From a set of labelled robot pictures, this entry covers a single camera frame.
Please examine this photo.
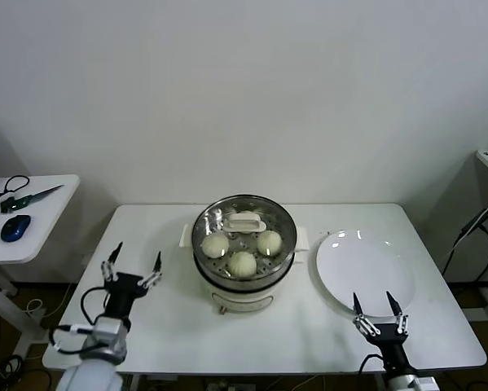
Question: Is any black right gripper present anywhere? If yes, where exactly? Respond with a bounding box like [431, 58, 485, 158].
[351, 290, 410, 373]

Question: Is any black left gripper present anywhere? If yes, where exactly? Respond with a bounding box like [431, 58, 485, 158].
[100, 241, 164, 323]

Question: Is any glass lid with cream handle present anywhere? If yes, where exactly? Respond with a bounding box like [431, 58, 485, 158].
[191, 194, 298, 283]

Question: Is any stainless steel steamer basket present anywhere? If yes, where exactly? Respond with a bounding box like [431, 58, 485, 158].
[180, 194, 310, 291]

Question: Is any white round plate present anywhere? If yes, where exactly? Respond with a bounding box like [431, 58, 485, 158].
[315, 230, 416, 319]

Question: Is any white side table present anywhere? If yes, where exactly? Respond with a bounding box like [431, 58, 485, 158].
[0, 174, 81, 355]

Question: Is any white electric cooker pot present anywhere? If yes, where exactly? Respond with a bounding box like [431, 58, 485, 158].
[179, 226, 310, 316]

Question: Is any blue computer mouse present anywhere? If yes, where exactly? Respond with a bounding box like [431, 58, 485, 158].
[0, 213, 33, 243]

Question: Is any power strip under table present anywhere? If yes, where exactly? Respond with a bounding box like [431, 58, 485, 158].
[209, 378, 261, 391]

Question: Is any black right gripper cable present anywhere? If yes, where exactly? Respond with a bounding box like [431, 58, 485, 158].
[357, 353, 387, 374]

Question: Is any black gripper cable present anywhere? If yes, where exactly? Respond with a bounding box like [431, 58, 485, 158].
[80, 286, 108, 325]
[357, 353, 387, 374]

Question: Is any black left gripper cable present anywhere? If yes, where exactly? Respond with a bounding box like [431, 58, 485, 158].
[80, 286, 108, 325]

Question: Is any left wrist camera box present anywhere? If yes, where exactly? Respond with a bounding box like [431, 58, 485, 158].
[91, 319, 129, 354]

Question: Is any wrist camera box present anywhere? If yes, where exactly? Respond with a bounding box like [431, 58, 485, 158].
[91, 319, 129, 354]
[388, 374, 437, 391]

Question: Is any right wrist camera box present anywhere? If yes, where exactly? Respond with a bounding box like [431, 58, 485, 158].
[388, 374, 437, 391]

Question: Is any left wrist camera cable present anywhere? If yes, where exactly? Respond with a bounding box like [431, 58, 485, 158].
[49, 324, 96, 354]

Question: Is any white floor cable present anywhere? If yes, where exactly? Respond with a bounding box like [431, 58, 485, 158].
[25, 280, 77, 317]

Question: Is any green handled knife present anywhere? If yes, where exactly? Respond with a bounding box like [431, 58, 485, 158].
[0, 183, 65, 213]

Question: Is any grey cable with black adapter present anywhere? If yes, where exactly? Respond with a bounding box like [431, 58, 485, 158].
[451, 198, 488, 249]

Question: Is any black floor cable bundle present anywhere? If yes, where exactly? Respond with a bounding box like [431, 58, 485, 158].
[0, 354, 53, 391]

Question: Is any black looped cable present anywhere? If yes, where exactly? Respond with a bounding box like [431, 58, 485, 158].
[0, 174, 31, 200]

